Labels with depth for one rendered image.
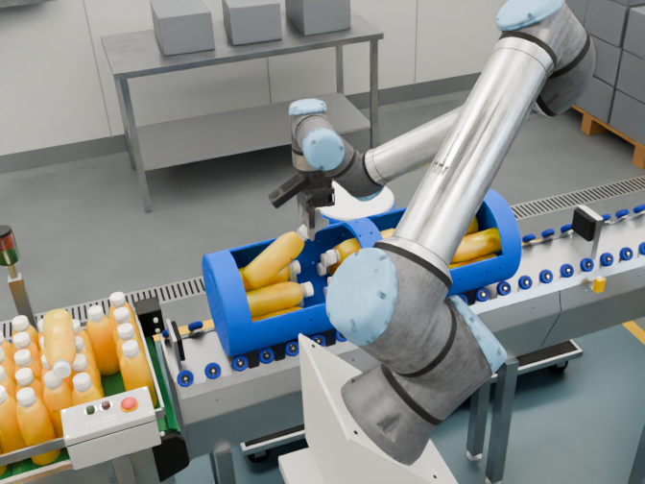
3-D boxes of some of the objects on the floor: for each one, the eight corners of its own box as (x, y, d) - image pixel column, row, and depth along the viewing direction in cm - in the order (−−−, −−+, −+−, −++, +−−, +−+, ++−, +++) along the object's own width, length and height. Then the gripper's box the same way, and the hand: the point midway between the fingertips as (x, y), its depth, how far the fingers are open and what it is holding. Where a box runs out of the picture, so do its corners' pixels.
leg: (484, 460, 295) (498, 336, 260) (470, 464, 293) (484, 340, 259) (476, 448, 299) (489, 326, 265) (463, 453, 297) (475, 330, 263)
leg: (504, 487, 284) (521, 361, 249) (490, 492, 282) (506, 366, 248) (495, 475, 288) (512, 350, 254) (482, 480, 286) (496, 355, 252)
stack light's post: (98, 521, 277) (21, 278, 217) (87, 525, 276) (7, 282, 216) (97, 513, 281) (21, 272, 220) (85, 517, 279) (7, 275, 219)
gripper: (337, 170, 189) (339, 241, 201) (321, 152, 199) (323, 221, 210) (304, 177, 187) (309, 249, 199) (290, 157, 196) (295, 228, 208)
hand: (306, 232), depth 203 cm, fingers closed on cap, 4 cm apart
